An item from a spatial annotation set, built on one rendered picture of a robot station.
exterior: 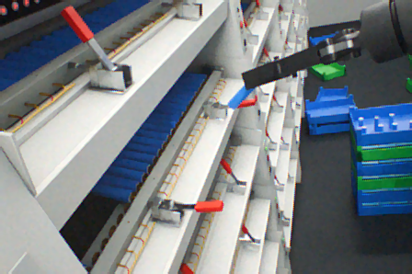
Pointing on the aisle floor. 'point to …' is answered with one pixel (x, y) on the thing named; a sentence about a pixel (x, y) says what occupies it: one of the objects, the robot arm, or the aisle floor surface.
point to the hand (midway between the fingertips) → (266, 74)
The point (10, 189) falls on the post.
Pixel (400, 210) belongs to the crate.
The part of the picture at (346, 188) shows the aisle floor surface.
